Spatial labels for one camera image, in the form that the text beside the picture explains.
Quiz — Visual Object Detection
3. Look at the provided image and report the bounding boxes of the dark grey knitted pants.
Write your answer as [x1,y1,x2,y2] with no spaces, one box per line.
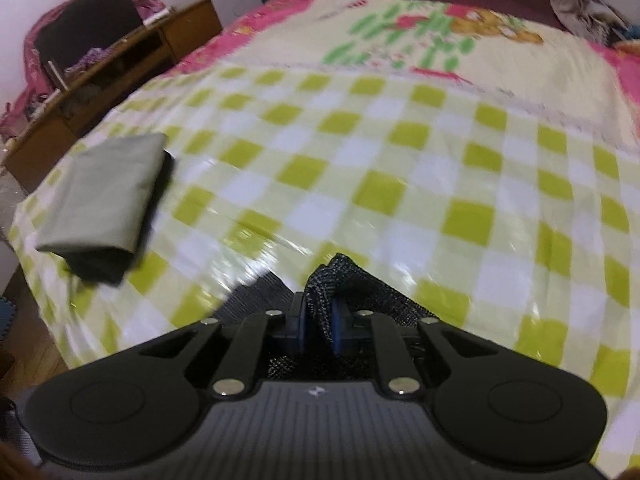
[214,254,435,382]

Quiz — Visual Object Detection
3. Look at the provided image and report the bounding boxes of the green checkered plastic sheet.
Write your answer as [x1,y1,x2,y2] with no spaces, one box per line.
[9,63,639,474]

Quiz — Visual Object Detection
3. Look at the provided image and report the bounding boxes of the folded grey-green garment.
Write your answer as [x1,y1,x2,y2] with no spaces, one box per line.
[36,132,174,285]

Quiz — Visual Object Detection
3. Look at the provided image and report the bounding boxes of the wooden side cabinet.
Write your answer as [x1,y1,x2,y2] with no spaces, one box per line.
[2,0,222,193]

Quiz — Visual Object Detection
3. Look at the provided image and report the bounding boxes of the pink floral bed sheet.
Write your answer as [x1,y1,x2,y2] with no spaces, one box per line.
[177,0,639,150]

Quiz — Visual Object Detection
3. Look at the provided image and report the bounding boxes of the black monitor with pink cover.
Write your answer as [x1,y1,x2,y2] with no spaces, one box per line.
[1,0,166,141]

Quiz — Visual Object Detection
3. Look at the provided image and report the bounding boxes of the beige curtain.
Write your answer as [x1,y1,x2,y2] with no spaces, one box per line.
[549,0,631,47]

